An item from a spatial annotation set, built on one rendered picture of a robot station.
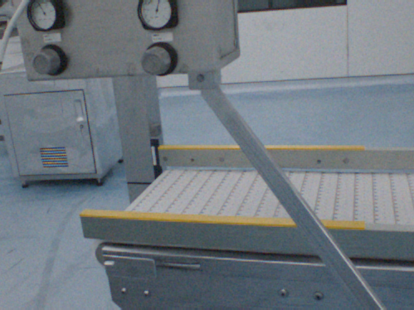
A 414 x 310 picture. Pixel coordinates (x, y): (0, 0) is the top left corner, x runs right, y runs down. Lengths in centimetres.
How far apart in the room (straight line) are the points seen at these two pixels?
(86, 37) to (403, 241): 39
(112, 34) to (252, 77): 521
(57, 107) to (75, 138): 22
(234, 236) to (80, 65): 25
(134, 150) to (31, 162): 246
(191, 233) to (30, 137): 274
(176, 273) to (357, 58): 519
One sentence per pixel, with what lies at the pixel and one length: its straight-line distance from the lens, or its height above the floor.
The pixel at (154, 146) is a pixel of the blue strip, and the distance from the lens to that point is 89.
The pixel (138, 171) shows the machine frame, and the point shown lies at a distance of 93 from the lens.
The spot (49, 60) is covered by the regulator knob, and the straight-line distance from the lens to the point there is 54.
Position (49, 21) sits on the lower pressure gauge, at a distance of 55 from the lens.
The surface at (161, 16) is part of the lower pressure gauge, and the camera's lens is 49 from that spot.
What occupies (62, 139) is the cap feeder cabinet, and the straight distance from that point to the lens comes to 320.
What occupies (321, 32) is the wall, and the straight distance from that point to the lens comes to 566.
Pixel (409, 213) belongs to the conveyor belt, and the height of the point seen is 82.
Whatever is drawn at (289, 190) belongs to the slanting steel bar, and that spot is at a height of 92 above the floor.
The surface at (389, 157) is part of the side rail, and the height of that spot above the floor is 84.
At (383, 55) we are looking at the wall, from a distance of 577.
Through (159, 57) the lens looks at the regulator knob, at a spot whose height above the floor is 105.
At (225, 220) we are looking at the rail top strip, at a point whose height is 85.
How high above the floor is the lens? 110
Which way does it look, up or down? 18 degrees down
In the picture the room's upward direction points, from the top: 5 degrees counter-clockwise
